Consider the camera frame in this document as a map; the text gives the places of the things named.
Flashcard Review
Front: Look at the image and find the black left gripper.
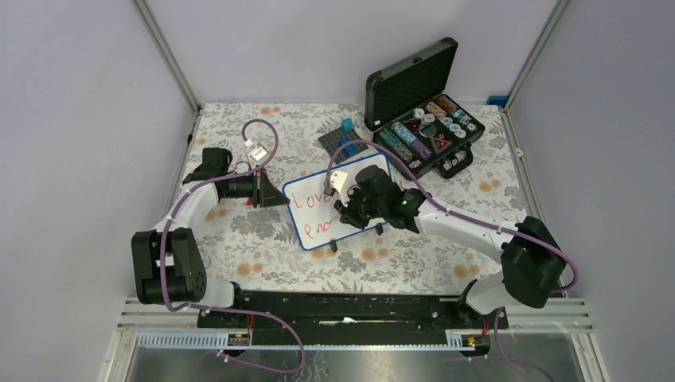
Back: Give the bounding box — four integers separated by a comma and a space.
224, 165, 290, 208

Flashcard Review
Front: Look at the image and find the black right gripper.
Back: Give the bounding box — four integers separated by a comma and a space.
335, 185, 386, 230

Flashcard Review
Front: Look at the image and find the blue framed whiteboard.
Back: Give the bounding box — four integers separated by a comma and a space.
282, 170, 385, 251

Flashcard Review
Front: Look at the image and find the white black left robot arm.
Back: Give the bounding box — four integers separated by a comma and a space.
131, 148, 290, 327

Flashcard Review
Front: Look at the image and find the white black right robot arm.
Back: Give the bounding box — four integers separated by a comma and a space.
327, 165, 566, 328

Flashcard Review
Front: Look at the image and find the floral tablecloth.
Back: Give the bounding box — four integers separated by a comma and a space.
186, 103, 529, 295

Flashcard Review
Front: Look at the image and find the blue lego brick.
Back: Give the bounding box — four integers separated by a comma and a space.
340, 138, 360, 158

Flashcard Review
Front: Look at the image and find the grey lego baseplate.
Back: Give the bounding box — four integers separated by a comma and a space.
318, 127, 368, 164

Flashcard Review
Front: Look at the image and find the light blue lego cube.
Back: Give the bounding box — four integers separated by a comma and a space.
341, 118, 353, 132

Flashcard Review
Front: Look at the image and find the black poker chip case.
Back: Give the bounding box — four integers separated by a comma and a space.
364, 37, 486, 180

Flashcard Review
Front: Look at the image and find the blue clamp behind table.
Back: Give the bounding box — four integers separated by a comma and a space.
486, 95, 509, 107

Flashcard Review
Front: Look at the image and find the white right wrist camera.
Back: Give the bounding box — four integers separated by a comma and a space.
324, 171, 349, 206

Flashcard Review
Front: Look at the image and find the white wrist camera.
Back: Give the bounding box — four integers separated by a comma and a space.
324, 171, 349, 206
244, 139, 268, 166

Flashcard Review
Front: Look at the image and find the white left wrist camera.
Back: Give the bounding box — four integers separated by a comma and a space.
244, 139, 268, 166

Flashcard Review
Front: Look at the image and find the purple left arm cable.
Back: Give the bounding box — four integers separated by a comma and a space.
158, 119, 307, 374

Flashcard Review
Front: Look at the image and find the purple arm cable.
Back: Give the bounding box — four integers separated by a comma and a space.
322, 139, 580, 382
158, 119, 307, 374

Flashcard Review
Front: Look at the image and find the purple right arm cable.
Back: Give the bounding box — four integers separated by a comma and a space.
322, 139, 580, 382

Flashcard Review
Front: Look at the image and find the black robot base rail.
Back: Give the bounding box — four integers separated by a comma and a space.
197, 289, 509, 345

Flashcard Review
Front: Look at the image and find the grey slotted cable duct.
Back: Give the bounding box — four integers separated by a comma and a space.
136, 331, 476, 352

